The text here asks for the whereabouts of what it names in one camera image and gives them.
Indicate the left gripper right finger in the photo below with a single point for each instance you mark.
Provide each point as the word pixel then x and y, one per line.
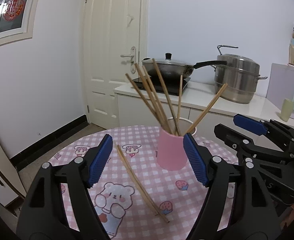
pixel 237 204

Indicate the window with red decorations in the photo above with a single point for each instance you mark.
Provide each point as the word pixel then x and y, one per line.
pixel 16 20

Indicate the pink checkered tablecloth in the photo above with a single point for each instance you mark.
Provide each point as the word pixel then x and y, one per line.
pixel 119 205

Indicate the wooden chopstick four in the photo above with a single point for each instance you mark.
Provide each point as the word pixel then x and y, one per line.
pixel 164 92

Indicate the white cutting board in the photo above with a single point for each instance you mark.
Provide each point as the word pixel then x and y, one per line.
pixel 281 84

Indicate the black wok with lid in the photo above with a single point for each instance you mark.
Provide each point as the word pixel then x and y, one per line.
pixel 169 68

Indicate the stainless steel steamer pot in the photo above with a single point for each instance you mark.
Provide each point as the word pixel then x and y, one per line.
pixel 241 74

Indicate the pink paper cup holder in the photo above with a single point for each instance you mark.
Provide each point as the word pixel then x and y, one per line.
pixel 171 155

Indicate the silver door handle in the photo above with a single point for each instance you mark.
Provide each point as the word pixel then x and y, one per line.
pixel 132 57

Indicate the wooden chopstick seven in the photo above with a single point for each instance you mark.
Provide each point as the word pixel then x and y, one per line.
pixel 136 181

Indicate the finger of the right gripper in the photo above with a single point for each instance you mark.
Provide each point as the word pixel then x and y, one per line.
pixel 249 124

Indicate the pale green cup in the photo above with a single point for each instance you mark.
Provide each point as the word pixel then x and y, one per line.
pixel 286 110

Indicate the wooden chopstick five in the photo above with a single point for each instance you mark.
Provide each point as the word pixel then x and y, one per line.
pixel 179 106

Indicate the wooden chopstick two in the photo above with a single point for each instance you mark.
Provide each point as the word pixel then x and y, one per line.
pixel 150 94

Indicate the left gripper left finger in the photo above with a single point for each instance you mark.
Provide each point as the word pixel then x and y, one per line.
pixel 43 214

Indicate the white brown side cabinet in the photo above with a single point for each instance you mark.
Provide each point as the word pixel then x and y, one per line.
pixel 12 191

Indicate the wooden chopstick three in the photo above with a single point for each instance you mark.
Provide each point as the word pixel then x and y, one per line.
pixel 162 112

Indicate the wooden chopstick six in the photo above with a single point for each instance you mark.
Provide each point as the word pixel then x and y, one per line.
pixel 207 109

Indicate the white panel door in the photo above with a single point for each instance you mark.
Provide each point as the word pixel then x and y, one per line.
pixel 111 28

